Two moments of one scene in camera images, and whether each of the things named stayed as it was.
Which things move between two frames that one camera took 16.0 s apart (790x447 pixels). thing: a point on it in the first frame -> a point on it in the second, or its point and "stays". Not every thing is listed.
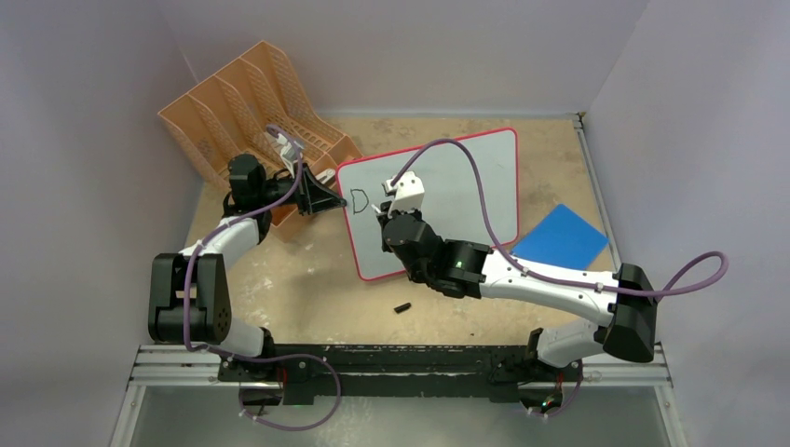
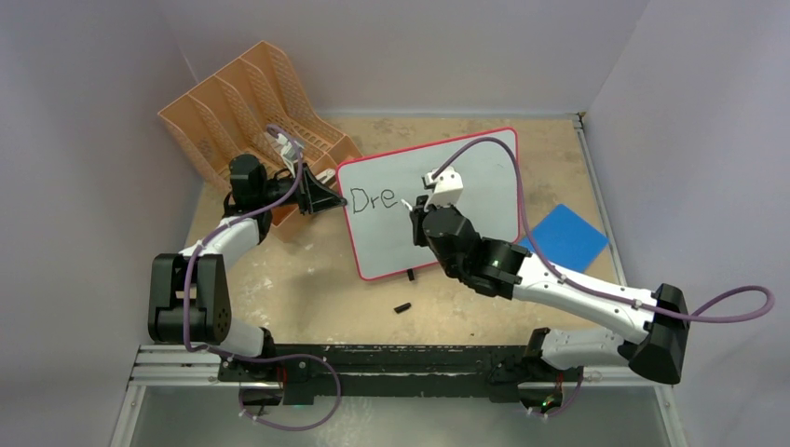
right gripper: x=387 y=212 -> x=417 y=213
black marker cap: x=401 y=307 stays
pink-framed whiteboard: x=451 y=201 stays
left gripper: x=313 y=197 stays
